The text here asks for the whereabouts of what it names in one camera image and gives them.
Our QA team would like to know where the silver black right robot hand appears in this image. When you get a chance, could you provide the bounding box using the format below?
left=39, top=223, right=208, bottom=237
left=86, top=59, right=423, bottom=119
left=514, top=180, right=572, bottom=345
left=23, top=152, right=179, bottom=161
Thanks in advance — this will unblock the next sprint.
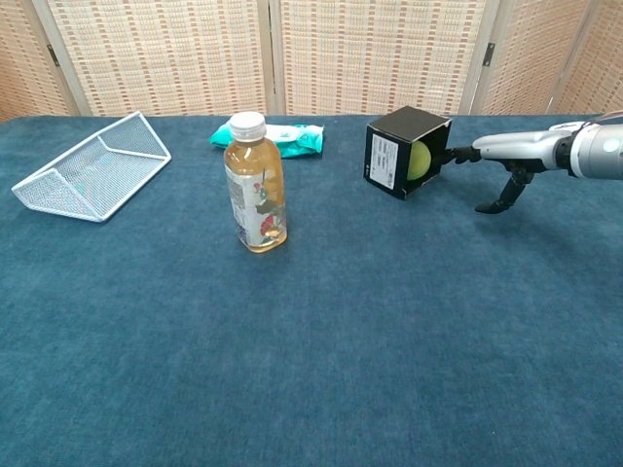
left=439, top=127, right=562, bottom=216

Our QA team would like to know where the yellow tennis ball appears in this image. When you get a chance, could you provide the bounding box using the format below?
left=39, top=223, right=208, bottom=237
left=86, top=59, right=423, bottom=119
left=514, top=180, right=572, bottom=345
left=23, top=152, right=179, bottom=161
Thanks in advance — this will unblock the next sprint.
left=407, top=140, right=433, bottom=183

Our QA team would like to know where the black cardboard box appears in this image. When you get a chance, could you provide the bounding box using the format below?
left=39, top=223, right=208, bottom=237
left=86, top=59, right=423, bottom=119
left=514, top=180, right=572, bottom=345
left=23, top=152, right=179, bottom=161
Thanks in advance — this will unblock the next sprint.
left=362, top=105, right=454, bottom=201

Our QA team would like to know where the teal wet wipes pack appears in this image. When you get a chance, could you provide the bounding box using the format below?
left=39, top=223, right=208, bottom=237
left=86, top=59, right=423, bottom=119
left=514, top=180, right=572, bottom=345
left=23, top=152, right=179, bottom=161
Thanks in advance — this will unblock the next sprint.
left=208, top=121, right=326, bottom=160

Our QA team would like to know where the amber tea bottle white cap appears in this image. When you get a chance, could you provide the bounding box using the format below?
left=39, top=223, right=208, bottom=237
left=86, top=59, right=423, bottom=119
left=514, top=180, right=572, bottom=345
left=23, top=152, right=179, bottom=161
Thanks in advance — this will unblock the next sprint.
left=223, top=111, right=289, bottom=254

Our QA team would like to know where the blue felt table cloth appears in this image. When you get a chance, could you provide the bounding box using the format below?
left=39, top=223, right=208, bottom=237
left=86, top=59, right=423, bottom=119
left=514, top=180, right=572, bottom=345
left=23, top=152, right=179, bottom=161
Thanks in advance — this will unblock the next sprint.
left=0, top=114, right=623, bottom=467

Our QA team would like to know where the woven bamboo folding screen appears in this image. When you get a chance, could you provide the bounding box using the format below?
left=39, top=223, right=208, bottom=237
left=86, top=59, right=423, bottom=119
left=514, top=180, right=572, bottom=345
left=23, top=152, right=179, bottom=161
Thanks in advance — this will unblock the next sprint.
left=0, top=0, right=623, bottom=123

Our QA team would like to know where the white wire mesh tray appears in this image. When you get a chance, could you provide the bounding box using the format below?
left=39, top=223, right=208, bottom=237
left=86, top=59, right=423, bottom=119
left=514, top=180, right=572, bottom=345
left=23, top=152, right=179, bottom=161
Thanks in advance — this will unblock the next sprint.
left=11, top=110, right=173, bottom=224

